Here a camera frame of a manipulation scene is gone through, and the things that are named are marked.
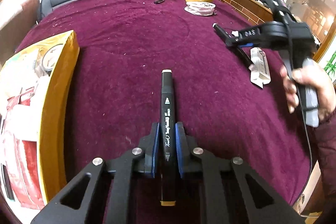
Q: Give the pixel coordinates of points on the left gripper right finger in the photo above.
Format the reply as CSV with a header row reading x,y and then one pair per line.
x,y
230,191

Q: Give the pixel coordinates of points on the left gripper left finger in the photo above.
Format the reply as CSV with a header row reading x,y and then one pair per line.
x,y
100,192

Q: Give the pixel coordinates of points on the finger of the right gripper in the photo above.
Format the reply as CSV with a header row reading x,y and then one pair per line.
x,y
249,37

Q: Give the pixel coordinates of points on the black marker white cap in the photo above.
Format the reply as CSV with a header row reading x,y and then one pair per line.
x,y
244,58

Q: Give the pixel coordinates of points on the black marker beige cap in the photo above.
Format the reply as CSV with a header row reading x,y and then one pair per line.
x,y
167,126

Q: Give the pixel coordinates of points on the red plastic packet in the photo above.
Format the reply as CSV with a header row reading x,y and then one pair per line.
x,y
19,138

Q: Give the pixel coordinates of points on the person's right hand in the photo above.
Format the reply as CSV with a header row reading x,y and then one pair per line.
x,y
317,78

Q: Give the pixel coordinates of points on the wooden brick-pattern cabinet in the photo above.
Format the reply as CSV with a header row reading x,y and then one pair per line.
x,y
251,10

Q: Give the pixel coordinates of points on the pink clear zip pouch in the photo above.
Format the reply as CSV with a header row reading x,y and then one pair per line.
x,y
200,8

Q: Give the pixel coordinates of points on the small black clip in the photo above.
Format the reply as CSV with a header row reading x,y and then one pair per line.
x,y
158,1

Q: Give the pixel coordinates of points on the maroon table cloth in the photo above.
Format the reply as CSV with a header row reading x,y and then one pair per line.
x,y
115,97

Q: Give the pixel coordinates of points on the gold storage box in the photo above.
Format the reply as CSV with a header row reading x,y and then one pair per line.
x,y
19,73

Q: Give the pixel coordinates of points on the round clock in box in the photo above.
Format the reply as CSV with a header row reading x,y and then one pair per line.
x,y
51,57

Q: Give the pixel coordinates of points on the brown armchair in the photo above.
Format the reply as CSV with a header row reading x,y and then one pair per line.
x,y
14,30

